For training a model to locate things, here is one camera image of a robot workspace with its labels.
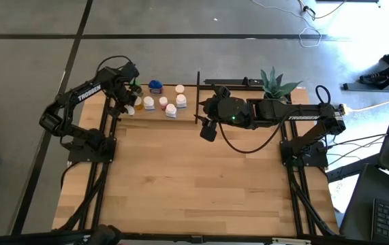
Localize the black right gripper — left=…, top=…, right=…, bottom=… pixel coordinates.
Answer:
left=193, top=84, right=253, bottom=131

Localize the wooden shelf black metal frame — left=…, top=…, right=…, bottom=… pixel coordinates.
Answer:
left=107, top=70, right=202, bottom=125

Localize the black crossbar with silver brackets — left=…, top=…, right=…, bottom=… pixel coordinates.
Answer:
left=0, top=229, right=355, bottom=245

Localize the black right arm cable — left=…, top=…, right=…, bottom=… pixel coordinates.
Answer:
left=217, top=117, right=285, bottom=155

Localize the person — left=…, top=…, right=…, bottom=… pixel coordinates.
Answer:
left=358, top=29, right=389, bottom=86

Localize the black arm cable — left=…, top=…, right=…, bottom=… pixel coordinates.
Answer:
left=217, top=117, right=285, bottom=155
left=95, top=54, right=134, bottom=74

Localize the green plant in white pot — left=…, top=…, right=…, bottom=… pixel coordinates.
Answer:
left=260, top=66, right=303, bottom=103

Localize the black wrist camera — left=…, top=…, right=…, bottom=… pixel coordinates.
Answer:
left=124, top=62, right=140, bottom=82
left=199, top=118, right=219, bottom=143

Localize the black metal bar bracket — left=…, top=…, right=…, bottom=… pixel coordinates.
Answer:
left=203, top=77, right=265, bottom=86

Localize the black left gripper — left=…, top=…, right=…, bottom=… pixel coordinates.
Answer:
left=107, top=69, right=144, bottom=119

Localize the black aluminium rail frame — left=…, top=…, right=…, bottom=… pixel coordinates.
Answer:
left=51, top=135, right=117, bottom=234
left=278, top=98, right=340, bottom=238

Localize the blue cap Tums bottle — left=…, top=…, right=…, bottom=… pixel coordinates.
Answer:
left=148, top=80, right=164, bottom=96

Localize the white floor cable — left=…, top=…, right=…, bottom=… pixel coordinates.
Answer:
left=249, top=0, right=348, bottom=49

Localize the white paper sheet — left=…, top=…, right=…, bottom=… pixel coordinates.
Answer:
left=328, top=172, right=352, bottom=214

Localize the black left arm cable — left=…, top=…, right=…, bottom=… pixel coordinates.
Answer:
left=95, top=54, right=134, bottom=74

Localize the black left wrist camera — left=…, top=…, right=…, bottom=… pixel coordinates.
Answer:
left=124, top=62, right=140, bottom=82

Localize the black desk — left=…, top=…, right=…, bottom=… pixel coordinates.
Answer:
left=339, top=162, right=389, bottom=245

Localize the white melatonin bottle blue band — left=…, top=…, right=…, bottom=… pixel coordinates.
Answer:
left=165, top=103, right=178, bottom=119
left=175, top=94, right=188, bottom=110

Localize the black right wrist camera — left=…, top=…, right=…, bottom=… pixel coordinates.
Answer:
left=199, top=118, right=219, bottom=143

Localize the yellow cable with plug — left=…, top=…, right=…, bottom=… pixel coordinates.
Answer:
left=340, top=98, right=389, bottom=115

